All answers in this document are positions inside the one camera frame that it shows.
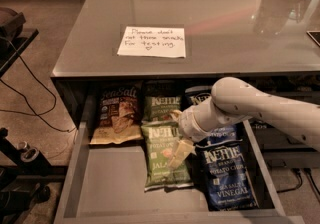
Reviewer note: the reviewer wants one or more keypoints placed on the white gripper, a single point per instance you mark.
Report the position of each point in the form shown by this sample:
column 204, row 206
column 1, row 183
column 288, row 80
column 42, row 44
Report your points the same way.
column 188, row 122

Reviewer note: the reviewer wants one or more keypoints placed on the green jalapeno chip bag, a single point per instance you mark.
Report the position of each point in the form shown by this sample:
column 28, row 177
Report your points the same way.
column 160, row 138
column 158, row 108

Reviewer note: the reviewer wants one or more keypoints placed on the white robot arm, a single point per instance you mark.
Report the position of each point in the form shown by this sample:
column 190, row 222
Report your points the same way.
column 232, row 101

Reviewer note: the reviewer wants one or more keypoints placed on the rear blue chip bag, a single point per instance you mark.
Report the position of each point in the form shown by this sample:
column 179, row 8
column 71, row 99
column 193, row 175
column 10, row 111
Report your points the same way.
column 197, row 94

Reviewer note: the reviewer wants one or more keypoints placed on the middle blue chip bag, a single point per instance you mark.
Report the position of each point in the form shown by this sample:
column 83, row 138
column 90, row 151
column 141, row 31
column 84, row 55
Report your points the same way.
column 220, row 135

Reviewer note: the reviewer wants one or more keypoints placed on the brown sea salt chip bag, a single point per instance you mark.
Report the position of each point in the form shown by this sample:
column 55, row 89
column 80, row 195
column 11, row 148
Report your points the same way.
column 119, row 114

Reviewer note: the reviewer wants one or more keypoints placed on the front blue vinegar chip bag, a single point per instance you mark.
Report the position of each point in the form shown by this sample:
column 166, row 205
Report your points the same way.
column 228, row 186

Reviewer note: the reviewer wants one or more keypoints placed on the grey open top drawer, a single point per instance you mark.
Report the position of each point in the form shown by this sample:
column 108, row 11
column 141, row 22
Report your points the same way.
column 106, row 186

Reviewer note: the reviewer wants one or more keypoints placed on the black lower drawer unit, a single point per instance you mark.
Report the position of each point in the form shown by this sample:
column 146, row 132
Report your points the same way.
column 277, row 148

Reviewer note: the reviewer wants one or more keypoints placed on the grey counter cabinet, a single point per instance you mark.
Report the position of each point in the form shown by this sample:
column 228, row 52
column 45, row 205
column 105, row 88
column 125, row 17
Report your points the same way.
column 238, row 37

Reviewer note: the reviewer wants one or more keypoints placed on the dark tablet on counter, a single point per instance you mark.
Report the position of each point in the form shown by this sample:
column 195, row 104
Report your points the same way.
column 315, row 36

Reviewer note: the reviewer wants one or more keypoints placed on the white handwritten paper note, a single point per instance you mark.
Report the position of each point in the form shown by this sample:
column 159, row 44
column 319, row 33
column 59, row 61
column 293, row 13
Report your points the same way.
column 153, row 42

